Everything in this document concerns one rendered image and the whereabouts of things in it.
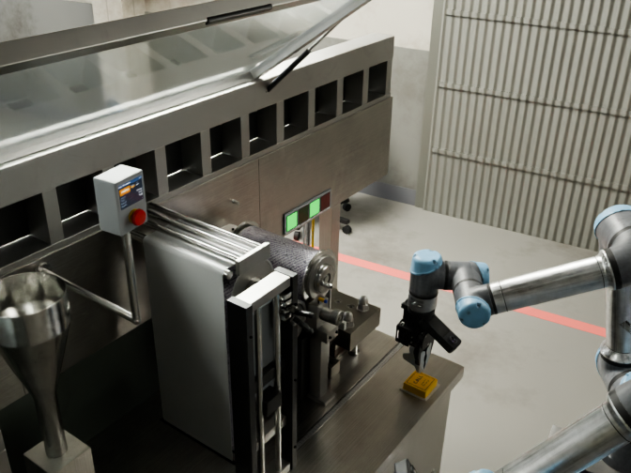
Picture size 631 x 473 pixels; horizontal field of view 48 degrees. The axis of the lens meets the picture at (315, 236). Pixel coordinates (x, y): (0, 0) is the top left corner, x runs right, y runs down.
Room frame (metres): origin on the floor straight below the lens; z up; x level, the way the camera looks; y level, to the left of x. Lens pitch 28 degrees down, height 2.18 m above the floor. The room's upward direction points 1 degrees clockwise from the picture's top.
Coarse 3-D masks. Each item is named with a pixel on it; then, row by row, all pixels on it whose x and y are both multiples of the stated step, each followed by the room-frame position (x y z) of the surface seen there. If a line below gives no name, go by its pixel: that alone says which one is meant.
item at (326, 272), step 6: (324, 264) 1.51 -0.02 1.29; (318, 270) 1.49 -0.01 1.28; (324, 270) 1.49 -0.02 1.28; (330, 270) 1.51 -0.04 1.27; (318, 276) 1.48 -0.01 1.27; (324, 276) 1.49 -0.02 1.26; (330, 276) 1.52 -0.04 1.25; (318, 282) 1.47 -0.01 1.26; (330, 282) 1.51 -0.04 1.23; (318, 288) 1.47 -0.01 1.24; (324, 288) 1.49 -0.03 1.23
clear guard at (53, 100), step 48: (336, 0) 1.55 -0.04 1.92; (144, 48) 1.12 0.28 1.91; (192, 48) 1.28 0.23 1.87; (240, 48) 1.49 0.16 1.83; (288, 48) 1.77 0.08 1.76; (0, 96) 0.96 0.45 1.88; (48, 96) 1.08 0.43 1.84; (96, 96) 1.22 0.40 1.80; (144, 96) 1.42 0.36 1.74; (0, 144) 1.17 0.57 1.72
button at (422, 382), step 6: (414, 372) 1.54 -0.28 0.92; (408, 378) 1.52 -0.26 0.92; (414, 378) 1.52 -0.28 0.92; (420, 378) 1.52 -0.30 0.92; (426, 378) 1.52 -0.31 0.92; (432, 378) 1.52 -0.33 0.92; (408, 384) 1.49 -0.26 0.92; (414, 384) 1.49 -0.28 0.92; (420, 384) 1.49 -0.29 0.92; (426, 384) 1.49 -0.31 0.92; (432, 384) 1.50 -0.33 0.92; (408, 390) 1.49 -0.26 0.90; (414, 390) 1.48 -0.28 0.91; (420, 390) 1.47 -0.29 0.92; (426, 390) 1.47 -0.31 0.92; (426, 396) 1.47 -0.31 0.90
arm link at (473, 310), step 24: (624, 240) 1.39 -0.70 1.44; (576, 264) 1.38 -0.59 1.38; (600, 264) 1.36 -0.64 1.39; (624, 264) 1.34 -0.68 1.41; (456, 288) 1.43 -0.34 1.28; (480, 288) 1.39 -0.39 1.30; (504, 288) 1.37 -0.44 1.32; (528, 288) 1.35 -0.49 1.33; (552, 288) 1.34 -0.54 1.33; (576, 288) 1.34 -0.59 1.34; (600, 288) 1.35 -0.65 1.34; (456, 312) 1.37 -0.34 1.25; (480, 312) 1.33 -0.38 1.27; (504, 312) 1.36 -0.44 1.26
